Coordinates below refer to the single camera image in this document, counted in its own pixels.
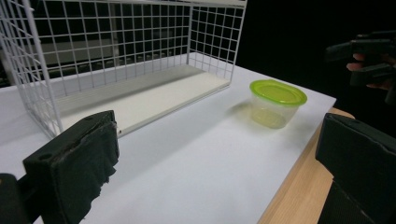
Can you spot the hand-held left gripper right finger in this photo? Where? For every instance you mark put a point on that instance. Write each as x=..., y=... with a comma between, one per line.
x=358, y=158

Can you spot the white table sheet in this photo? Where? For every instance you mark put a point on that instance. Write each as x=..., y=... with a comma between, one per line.
x=193, y=161

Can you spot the clear container with green lid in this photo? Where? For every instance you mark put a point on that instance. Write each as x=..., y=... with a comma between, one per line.
x=275, y=99

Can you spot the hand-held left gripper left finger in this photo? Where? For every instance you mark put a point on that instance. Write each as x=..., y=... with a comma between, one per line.
x=70, y=168

